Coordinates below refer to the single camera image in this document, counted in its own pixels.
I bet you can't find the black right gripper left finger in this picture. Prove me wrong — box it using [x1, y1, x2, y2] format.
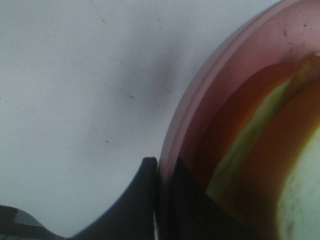
[71, 157, 158, 240]

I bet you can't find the grey black robot base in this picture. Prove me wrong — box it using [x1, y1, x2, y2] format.
[0, 205, 68, 240]

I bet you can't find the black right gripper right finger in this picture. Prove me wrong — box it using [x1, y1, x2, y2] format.
[156, 158, 263, 240]

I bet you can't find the pink round plate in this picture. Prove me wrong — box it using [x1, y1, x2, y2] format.
[158, 0, 320, 187]

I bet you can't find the white bread sandwich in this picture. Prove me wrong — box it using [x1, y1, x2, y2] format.
[191, 53, 320, 240]

